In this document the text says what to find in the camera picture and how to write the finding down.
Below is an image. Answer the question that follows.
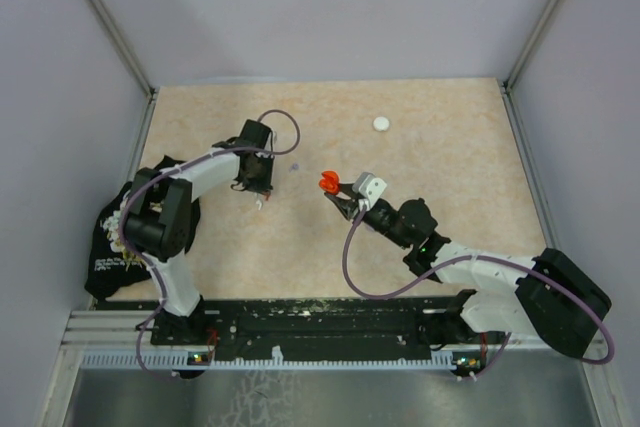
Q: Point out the black floral printed cloth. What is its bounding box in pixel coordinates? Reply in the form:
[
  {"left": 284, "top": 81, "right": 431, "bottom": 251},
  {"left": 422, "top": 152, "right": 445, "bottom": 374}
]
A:
[{"left": 83, "top": 154, "right": 202, "bottom": 302}]

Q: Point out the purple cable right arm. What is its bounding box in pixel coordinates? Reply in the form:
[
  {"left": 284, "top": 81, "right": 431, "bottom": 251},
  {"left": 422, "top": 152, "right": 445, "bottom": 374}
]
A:
[{"left": 342, "top": 199, "right": 615, "bottom": 381}]

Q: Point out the orange earbud charging case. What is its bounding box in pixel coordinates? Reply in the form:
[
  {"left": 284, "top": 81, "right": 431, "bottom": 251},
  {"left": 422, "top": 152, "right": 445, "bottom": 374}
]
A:
[{"left": 318, "top": 170, "right": 340, "bottom": 195}]

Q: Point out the aluminium frame corner post left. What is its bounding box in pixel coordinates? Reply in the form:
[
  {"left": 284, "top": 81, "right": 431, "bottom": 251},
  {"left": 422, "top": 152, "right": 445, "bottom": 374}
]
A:
[{"left": 53, "top": 0, "right": 160, "bottom": 103}]

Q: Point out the aluminium frame corner post right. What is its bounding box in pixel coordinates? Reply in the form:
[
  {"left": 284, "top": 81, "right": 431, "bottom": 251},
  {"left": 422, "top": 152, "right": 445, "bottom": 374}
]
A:
[{"left": 499, "top": 0, "right": 591, "bottom": 94}]

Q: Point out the aluminium frame corner post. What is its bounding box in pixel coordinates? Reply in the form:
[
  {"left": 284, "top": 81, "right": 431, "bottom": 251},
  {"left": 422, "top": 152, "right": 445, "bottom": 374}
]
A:
[
  {"left": 499, "top": 0, "right": 591, "bottom": 94},
  {"left": 53, "top": 0, "right": 160, "bottom": 103}
]

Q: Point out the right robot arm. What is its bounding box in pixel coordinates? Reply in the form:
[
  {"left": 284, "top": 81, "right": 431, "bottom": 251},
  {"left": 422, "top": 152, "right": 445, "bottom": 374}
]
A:
[{"left": 319, "top": 172, "right": 615, "bottom": 365}]

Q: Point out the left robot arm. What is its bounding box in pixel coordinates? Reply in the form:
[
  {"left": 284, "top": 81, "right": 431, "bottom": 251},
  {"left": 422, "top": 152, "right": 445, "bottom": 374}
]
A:
[{"left": 121, "top": 120, "right": 275, "bottom": 344}]

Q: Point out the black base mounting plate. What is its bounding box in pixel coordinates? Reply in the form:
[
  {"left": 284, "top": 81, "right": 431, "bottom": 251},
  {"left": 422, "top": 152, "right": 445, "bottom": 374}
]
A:
[{"left": 149, "top": 296, "right": 506, "bottom": 363}]

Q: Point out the white earbud charging case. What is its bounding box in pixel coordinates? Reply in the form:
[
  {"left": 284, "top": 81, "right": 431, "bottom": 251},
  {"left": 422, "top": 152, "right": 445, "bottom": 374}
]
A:
[{"left": 372, "top": 116, "right": 391, "bottom": 132}]

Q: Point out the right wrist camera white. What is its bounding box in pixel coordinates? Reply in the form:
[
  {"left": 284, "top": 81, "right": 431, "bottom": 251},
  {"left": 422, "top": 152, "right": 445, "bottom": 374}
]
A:
[{"left": 352, "top": 172, "right": 387, "bottom": 211}]

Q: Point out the white slotted cable duct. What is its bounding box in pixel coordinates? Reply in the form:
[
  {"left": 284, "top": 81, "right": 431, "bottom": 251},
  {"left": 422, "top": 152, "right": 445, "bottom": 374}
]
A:
[{"left": 81, "top": 347, "right": 471, "bottom": 371}]

